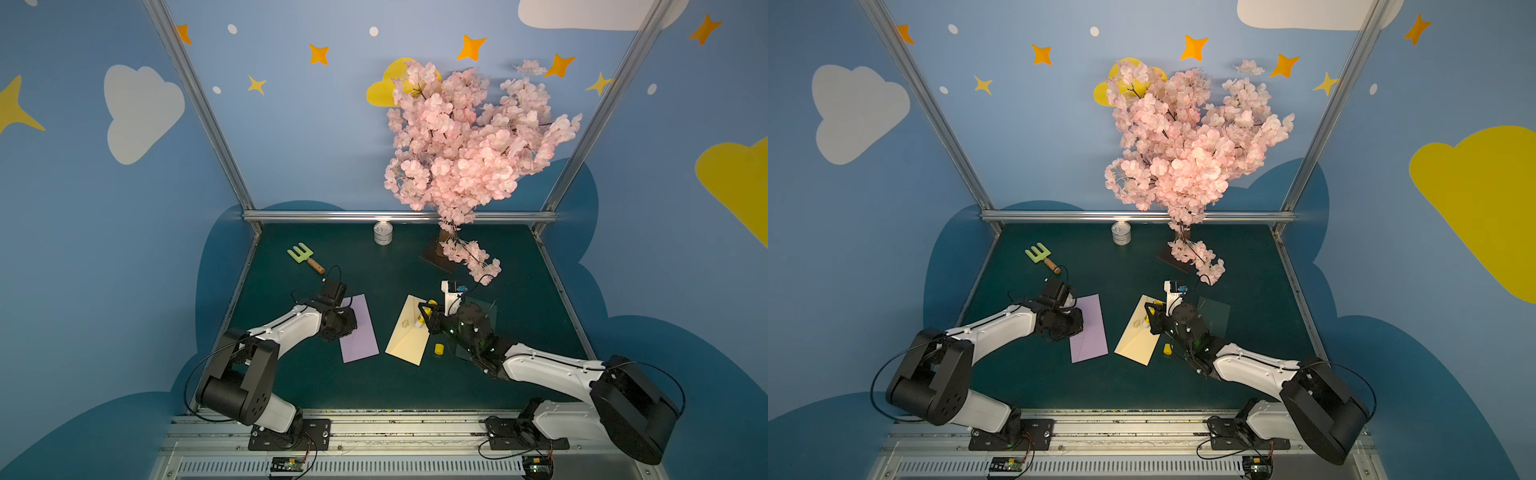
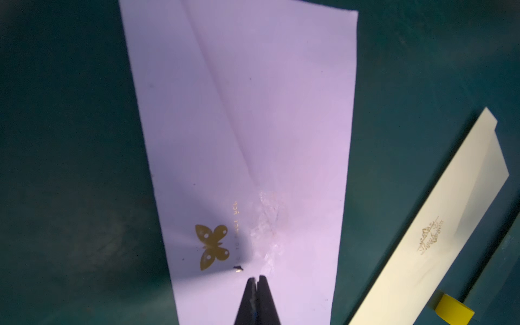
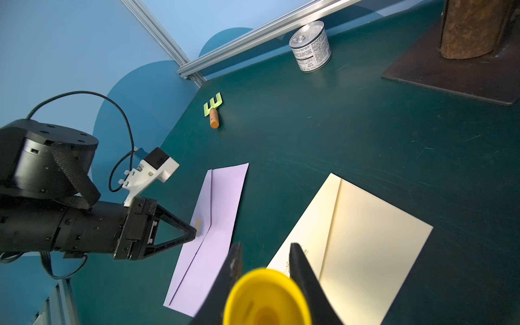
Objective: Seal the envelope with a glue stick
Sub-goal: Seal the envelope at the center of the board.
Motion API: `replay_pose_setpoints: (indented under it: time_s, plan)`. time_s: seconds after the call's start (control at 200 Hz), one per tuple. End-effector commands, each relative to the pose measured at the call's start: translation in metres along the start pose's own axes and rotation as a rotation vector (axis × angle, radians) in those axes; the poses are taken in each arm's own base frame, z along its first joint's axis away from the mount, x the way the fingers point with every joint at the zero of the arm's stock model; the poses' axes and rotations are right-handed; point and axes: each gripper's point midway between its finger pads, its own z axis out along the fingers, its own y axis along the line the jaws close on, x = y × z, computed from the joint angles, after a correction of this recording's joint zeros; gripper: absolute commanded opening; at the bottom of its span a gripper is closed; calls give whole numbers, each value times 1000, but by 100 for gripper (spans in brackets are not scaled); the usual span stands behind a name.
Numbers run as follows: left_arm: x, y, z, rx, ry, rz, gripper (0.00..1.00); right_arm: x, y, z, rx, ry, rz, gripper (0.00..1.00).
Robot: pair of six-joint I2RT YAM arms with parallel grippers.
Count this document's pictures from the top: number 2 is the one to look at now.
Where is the purple envelope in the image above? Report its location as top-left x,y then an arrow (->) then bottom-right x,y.
119,1 -> 358,324

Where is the dark green envelope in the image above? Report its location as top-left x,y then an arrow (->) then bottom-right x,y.
464,217 -> 519,325

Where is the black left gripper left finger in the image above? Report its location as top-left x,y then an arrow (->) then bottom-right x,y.
234,278 -> 257,325

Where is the yellow glue stick cap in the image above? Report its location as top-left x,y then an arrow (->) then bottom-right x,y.
435,294 -> 475,325

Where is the cream yellow envelope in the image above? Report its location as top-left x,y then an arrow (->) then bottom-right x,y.
350,108 -> 509,325

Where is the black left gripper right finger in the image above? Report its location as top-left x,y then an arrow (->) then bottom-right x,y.
255,275 -> 281,325

